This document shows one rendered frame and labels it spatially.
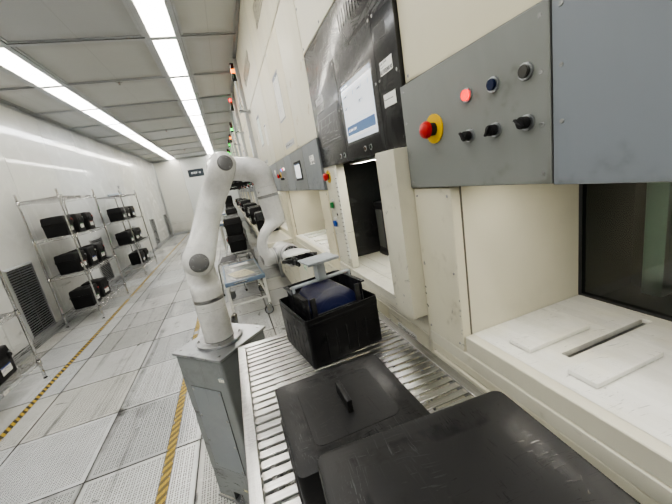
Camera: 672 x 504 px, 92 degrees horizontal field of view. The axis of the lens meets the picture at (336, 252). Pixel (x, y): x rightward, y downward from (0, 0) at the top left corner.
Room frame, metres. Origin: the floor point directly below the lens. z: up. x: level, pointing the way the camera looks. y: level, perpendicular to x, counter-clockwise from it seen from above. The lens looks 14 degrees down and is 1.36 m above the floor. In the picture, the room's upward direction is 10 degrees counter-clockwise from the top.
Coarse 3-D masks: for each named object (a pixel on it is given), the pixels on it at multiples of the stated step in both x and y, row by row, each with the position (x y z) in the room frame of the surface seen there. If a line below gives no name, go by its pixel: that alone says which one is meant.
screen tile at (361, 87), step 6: (360, 84) 1.21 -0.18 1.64; (366, 84) 1.16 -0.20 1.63; (360, 90) 1.21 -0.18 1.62; (366, 90) 1.17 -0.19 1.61; (366, 102) 1.18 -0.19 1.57; (372, 102) 1.14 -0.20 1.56; (360, 108) 1.23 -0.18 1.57; (366, 108) 1.19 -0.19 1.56; (372, 108) 1.14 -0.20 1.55; (360, 114) 1.24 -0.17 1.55
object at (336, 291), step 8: (328, 288) 1.04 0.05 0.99; (336, 288) 1.06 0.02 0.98; (344, 288) 1.07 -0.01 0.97; (320, 296) 1.03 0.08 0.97; (328, 296) 1.04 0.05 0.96; (336, 296) 1.05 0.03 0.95; (344, 296) 1.07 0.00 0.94; (352, 296) 1.08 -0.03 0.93; (320, 304) 1.03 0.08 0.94; (328, 304) 1.04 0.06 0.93; (336, 304) 1.05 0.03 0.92; (320, 312) 1.02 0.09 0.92
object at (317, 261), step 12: (312, 264) 1.05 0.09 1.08; (324, 276) 1.10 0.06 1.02; (336, 276) 1.24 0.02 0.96; (348, 276) 1.15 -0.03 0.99; (288, 288) 1.13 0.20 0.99; (300, 288) 1.18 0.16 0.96; (360, 288) 1.08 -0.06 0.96; (300, 300) 1.00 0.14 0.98; (312, 300) 0.99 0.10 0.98; (360, 300) 1.07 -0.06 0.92; (300, 312) 1.06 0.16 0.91; (312, 312) 0.99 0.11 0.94; (324, 312) 1.01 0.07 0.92
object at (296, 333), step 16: (288, 304) 1.19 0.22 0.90; (352, 304) 1.01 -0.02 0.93; (368, 304) 1.04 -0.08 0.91; (288, 320) 1.11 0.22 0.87; (320, 320) 0.96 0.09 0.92; (336, 320) 0.98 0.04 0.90; (352, 320) 1.01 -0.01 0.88; (368, 320) 1.03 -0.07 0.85; (288, 336) 1.15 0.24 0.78; (304, 336) 0.97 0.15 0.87; (320, 336) 0.95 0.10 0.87; (336, 336) 0.98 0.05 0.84; (352, 336) 1.00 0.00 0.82; (368, 336) 1.03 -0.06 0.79; (304, 352) 1.00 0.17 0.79; (320, 352) 0.95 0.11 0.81; (336, 352) 0.97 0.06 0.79; (352, 352) 1.00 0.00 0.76
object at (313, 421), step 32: (288, 384) 0.74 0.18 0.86; (320, 384) 0.71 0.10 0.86; (352, 384) 0.69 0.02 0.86; (384, 384) 0.67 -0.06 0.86; (288, 416) 0.62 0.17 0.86; (320, 416) 0.60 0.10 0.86; (352, 416) 0.58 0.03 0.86; (384, 416) 0.57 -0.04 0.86; (416, 416) 0.55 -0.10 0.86; (288, 448) 0.63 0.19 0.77; (320, 448) 0.52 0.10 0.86; (320, 480) 0.47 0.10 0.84
